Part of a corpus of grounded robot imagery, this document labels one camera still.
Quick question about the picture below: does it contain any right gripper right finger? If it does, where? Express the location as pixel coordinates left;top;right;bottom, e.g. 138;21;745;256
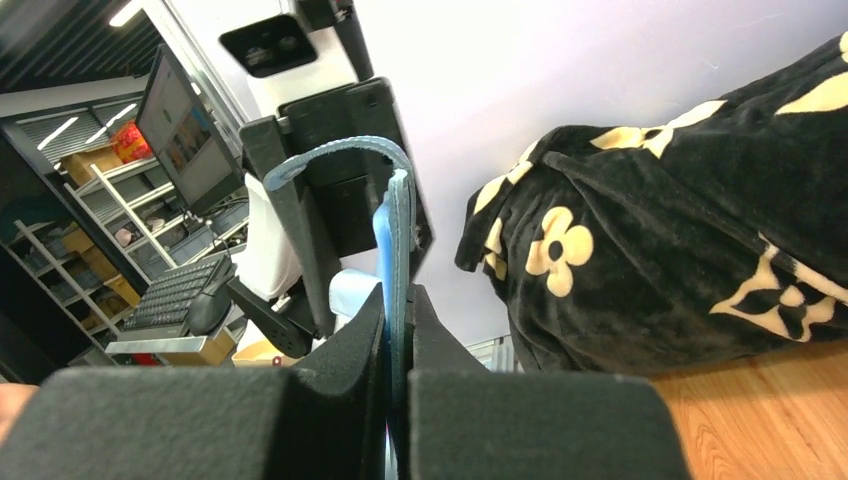
404;285;690;479

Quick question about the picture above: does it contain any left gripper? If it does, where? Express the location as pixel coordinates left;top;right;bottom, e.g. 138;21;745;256
238;77;406;338

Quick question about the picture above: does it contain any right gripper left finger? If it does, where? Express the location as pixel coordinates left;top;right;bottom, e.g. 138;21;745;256
1;289;386;479

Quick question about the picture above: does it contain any blue leather card holder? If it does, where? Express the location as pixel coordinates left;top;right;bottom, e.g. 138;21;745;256
262;135;420;412

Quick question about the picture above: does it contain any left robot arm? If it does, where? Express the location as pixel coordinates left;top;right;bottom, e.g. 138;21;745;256
231;77;405;357

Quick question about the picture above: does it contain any monitor screen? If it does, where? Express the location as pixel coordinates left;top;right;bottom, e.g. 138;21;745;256
135;44;244;215

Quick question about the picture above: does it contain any black computer mouse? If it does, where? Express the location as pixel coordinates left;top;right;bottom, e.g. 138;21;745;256
186;275;235;336

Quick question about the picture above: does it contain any white storage shelf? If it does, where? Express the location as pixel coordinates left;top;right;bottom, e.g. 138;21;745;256
1;158;248;336

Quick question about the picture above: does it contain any black keyboard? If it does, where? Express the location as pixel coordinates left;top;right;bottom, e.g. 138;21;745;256
117;256;234;341

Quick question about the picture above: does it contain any black floral blanket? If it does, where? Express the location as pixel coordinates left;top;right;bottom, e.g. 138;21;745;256
455;35;847;376

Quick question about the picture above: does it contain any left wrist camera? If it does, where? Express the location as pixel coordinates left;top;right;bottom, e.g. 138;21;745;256
218;0;376;121

